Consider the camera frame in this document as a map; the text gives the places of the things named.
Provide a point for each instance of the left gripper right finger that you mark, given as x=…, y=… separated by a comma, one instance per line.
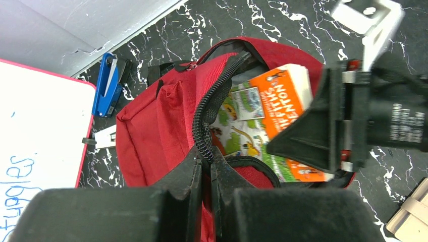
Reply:
x=242, y=212

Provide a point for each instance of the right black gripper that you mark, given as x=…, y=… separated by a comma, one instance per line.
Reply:
x=386, y=106

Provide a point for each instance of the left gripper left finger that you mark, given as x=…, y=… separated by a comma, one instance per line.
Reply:
x=169, y=210

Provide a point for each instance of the orange Treehouse book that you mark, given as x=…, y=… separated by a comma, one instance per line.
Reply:
x=258, y=107

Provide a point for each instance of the red student backpack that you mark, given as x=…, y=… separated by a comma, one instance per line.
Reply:
x=156, y=131

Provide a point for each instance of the beige small wallet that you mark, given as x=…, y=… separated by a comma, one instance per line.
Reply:
x=409, y=223

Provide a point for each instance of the blue stapler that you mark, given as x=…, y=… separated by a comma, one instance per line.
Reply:
x=113, y=73

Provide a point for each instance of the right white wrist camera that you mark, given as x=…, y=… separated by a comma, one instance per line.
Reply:
x=377, y=21

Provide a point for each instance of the white board pink frame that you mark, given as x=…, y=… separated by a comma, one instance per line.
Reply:
x=44, y=117

